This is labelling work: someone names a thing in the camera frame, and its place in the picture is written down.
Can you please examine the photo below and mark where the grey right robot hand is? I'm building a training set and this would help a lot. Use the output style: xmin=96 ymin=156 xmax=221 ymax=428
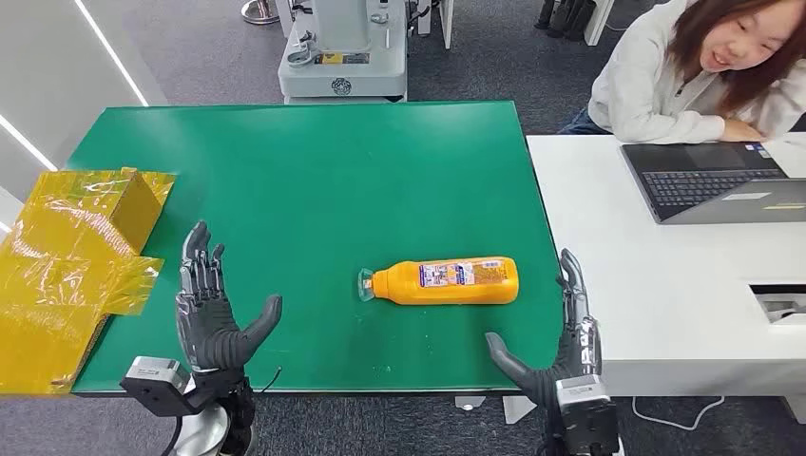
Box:
xmin=485 ymin=248 xmax=603 ymax=408

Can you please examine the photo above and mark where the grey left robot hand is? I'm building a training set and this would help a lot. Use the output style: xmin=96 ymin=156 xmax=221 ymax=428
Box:
xmin=176 ymin=219 xmax=283 ymax=373

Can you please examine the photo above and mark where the orange plastic bottle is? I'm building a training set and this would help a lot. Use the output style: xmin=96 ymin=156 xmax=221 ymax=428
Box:
xmin=357 ymin=256 xmax=521 ymax=307

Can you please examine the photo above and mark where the white desk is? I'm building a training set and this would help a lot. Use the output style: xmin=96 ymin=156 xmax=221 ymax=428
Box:
xmin=526 ymin=130 xmax=806 ymax=424

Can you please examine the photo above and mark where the yellow tape-wrapped cardboard box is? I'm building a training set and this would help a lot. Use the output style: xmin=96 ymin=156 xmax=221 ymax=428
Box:
xmin=0 ymin=166 xmax=178 ymax=398

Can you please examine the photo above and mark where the green table mat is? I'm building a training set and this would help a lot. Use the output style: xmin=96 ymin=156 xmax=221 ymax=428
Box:
xmin=66 ymin=100 xmax=593 ymax=396

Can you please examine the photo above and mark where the dark grey laptop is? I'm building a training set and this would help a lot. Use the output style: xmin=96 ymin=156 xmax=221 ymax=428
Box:
xmin=620 ymin=141 xmax=806 ymax=226

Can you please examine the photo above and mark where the person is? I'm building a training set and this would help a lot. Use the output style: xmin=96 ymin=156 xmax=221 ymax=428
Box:
xmin=557 ymin=0 xmax=806 ymax=144

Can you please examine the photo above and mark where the white machine base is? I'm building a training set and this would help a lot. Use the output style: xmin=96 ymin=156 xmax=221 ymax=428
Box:
xmin=277 ymin=0 xmax=411 ymax=105

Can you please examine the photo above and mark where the chrome stand base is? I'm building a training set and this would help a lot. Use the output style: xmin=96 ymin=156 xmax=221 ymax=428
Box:
xmin=240 ymin=0 xmax=281 ymax=27

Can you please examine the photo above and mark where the white furniture panel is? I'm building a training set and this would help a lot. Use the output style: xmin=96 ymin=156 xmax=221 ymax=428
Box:
xmin=582 ymin=0 xmax=616 ymax=47

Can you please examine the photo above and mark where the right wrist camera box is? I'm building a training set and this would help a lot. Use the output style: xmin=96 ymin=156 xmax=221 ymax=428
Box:
xmin=553 ymin=375 xmax=622 ymax=456

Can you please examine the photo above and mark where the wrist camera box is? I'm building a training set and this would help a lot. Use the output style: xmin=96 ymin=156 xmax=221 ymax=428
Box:
xmin=553 ymin=375 xmax=622 ymax=456
xmin=119 ymin=356 xmax=198 ymax=418

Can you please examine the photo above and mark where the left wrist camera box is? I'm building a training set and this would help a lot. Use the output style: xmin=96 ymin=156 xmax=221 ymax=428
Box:
xmin=119 ymin=356 xmax=198 ymax=418

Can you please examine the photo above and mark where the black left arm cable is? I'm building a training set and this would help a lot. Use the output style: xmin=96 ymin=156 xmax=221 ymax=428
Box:
xmin=160 ymin=415 xmax=185 ymax=456

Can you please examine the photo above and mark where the white floor cable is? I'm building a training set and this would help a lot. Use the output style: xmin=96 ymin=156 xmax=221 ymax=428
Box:
xmin=631 ymin=394 xmax=726 ymax=432

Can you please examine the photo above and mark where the white desk cable tray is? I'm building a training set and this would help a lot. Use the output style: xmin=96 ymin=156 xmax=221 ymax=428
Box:
xmin=749 ymin=284 xmax=806 ymax=327

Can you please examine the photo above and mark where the white furniture post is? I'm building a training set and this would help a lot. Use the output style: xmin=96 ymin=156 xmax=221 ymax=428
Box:
xmin=437 ymin=0 xmax=455 ymax=49

